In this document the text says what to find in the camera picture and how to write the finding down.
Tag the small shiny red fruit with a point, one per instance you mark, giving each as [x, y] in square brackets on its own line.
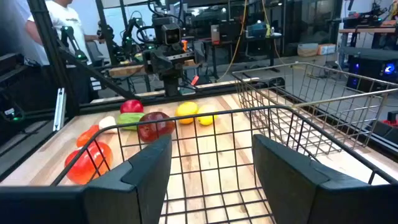
[132, 106]

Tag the background black robot arm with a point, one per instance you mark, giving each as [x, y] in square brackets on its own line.
[70, 35]
[130, 32]

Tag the orange carrot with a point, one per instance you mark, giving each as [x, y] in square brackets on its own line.
[85, 137]

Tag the teal device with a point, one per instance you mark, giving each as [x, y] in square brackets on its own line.
[256, 30]

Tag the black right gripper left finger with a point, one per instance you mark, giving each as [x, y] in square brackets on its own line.
[130, 199]

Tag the yellow lemon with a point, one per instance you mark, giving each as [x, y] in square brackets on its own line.
[206, 116]

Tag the black computer with blue light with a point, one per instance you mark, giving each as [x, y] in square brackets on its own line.
[373, 68]

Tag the orange citrus fruit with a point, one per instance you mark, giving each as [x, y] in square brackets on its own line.
[186, 112]

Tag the green cucumber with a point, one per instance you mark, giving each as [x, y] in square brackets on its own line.
[129, 119]

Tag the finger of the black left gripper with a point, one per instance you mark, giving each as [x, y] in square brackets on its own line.
[200, 53]
[161, 62]

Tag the small red clip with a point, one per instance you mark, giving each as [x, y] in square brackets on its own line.
[195, 80]

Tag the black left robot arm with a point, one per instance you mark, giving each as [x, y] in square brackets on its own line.
[171, 85]

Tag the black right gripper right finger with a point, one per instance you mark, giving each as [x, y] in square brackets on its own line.
[295, 193]

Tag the white garlic bulb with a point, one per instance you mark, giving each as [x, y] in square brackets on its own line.
[107, 122]

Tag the orange-red round fruit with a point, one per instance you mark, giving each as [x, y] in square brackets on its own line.
[81, 168]

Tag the dark red apple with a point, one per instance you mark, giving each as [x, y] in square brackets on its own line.
[154, 127]

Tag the wooden workbench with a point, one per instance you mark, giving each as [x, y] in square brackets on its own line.
[124, 71]

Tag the cardboard box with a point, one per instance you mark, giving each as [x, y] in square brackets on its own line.
[308, 49]
[326, 49]

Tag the silver aluminium bracket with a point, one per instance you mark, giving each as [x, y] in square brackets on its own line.
[59, 109]

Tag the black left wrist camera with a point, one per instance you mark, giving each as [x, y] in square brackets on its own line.
[171, 34]

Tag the person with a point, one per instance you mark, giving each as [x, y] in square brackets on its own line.
[68, 21]

